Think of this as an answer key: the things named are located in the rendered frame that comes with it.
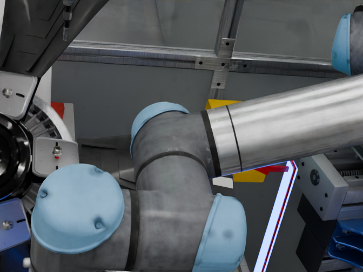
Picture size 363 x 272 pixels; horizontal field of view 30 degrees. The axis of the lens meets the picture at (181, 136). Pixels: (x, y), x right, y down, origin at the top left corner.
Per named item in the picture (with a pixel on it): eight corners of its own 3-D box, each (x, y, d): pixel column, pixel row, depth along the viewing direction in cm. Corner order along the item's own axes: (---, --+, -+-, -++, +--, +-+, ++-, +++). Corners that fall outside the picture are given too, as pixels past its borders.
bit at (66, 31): (64, 42, 83) (66, 3, 80) (59, 38, 84) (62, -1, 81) (71, 41, 84) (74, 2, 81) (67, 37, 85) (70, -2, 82)
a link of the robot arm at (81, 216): (135, 237, 56) (30, 231, 54) (116, 294, 64) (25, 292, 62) (133, 160, 61) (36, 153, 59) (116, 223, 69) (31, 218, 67)
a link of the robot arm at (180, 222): (233, 157, 69) (126, 149, 66) (257, 233, 60) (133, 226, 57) (216, 216, 73) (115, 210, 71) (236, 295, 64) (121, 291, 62)
